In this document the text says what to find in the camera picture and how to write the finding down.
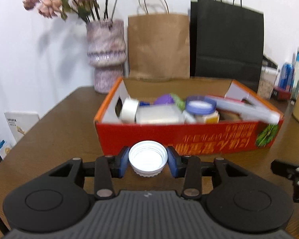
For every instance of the red cardboard box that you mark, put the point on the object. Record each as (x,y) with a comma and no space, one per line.
(188,139)

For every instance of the purple ceramic vase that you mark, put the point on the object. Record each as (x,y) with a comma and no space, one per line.
(106,52)

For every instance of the green spray bottle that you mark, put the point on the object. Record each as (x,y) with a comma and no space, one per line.
(180,103)

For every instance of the white threaded bottle cap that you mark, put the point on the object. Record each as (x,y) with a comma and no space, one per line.
(148,158)

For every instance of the blue drink can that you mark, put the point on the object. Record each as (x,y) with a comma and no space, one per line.
(286,77)

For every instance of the dark red small box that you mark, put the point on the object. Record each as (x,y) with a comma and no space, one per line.
(280,94)

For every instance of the brown paper bag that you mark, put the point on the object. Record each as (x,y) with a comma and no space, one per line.
(158,44)

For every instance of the translucent plastic container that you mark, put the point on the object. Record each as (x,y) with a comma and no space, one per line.
(159,115)

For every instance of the dried pink flowers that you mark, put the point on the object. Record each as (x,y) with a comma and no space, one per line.
(86,10)

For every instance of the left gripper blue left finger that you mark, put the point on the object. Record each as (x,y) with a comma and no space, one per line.
(121,162)

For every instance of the right gripper black linkage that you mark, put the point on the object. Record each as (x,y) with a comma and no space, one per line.
(288,171)

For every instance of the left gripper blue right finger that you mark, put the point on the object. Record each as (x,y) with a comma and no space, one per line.
(174,162)

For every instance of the blue ridged bottle cap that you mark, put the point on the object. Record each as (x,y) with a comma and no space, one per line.
(143,103)

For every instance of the clear seed container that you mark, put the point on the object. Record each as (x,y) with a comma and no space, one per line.
(269,73)

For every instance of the purple ridged bottle cap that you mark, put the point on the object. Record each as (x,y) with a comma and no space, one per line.
(164,100)

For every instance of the white booklet against wall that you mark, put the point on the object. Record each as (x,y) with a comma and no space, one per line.
(20,123)

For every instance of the black paper bag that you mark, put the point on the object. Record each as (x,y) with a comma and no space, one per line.
(226,41)

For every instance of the clear drink bottle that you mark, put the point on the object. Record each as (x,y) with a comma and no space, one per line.
(295,88)

